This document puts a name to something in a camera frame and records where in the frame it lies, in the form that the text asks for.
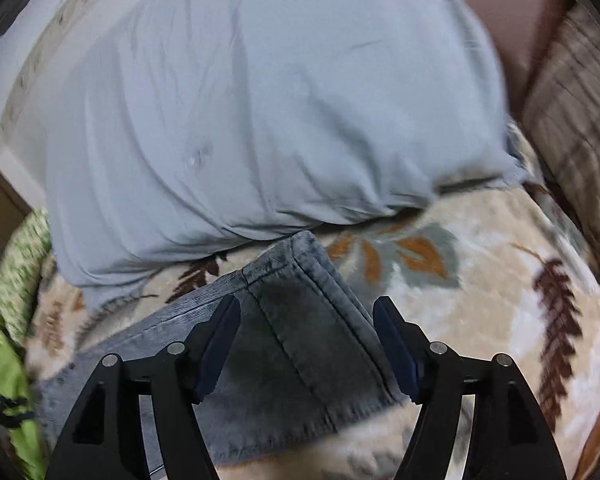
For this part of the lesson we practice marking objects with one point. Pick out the beige leaf print blanket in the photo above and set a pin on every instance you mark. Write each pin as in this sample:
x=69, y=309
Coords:
x=480, y=285

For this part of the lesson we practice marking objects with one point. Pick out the grey denim pants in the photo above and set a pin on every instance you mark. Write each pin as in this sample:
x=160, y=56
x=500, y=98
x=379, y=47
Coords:
x=300, y=340

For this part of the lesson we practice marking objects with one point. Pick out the brown wooden furniture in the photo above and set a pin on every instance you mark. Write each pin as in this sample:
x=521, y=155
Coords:
x=0, y=200

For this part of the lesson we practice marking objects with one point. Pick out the white mattress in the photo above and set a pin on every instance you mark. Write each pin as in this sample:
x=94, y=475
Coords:
x=25, y=50

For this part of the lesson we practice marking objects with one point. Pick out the lime green cloth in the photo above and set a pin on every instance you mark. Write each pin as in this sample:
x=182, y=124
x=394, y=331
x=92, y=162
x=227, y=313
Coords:
x=5, y=370

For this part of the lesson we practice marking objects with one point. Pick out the green patterned cloth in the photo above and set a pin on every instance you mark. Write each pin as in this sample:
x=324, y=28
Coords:
x=25, y=260

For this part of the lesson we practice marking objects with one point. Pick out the light blue pillow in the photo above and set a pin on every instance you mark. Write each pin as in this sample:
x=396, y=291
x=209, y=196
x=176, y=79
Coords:
x=260, y=110

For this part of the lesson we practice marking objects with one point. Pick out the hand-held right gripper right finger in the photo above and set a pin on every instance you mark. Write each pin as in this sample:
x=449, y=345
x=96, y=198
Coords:
x=395, y=350

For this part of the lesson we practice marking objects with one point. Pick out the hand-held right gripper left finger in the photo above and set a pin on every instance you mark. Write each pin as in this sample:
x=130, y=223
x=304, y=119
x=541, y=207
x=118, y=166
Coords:
x=220, y=345

